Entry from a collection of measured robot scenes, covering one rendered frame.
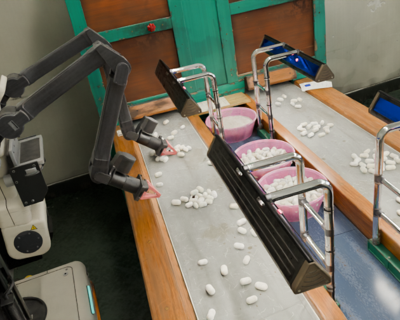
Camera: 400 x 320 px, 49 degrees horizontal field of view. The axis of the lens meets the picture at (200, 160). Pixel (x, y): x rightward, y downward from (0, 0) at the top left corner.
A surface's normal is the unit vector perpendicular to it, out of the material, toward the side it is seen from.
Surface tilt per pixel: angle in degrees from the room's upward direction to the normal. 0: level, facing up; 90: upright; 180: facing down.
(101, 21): 90
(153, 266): 0
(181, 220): 0
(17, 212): 90
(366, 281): 0
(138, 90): 90
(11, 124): 89
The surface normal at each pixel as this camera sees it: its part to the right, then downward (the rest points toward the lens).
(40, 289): -0.16, -0.86
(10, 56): 0.33, 0.41
